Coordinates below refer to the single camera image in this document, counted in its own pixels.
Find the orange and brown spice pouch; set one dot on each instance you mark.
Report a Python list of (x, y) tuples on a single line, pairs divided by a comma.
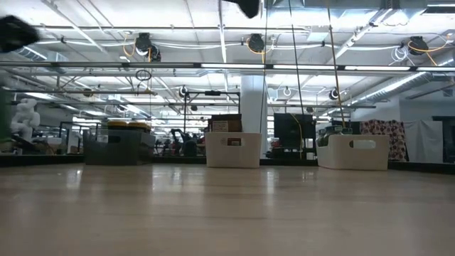
[(231, 122)]

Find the yellow-lid black seasoning jar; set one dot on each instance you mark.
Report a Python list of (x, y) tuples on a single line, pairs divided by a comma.
[(137, 125), (117, 124)]

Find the white robot figure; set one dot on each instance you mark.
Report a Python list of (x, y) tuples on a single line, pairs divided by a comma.
[(25, 119)]

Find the long horizontal light bar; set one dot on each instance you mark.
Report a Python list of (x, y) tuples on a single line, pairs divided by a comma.
[(170, 65)]

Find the white building column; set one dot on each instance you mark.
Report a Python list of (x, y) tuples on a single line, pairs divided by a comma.
[(253, 103)]

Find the black perforated equipment case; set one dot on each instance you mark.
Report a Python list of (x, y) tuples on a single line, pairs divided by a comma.
[(293, 131)]

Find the black distant robot rig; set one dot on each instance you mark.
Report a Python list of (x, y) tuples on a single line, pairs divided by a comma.
[(190, 147)]

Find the white plastic bin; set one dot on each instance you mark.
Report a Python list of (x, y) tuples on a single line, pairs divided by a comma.
[(355, 160), (217, 156)]

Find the grey plastic bin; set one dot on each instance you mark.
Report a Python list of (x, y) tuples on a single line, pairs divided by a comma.
[(121, 149)]

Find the floral patterned cloth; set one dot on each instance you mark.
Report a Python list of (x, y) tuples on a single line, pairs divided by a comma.
[(391, 128)]

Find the white hanging sheet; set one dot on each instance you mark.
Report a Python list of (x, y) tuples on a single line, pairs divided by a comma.
[(423, 142)]

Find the dark storage cabinet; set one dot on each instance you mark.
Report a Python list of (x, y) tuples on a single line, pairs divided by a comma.
[(448, 140)]

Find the black gantry frame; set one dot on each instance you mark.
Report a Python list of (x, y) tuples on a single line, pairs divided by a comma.
[(212, 93)]

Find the black aluminium table frame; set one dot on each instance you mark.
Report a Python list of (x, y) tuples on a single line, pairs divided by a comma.
[(177, 160)]

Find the silver ceiling duct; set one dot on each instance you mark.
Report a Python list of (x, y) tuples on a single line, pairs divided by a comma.
[(401, 85)]

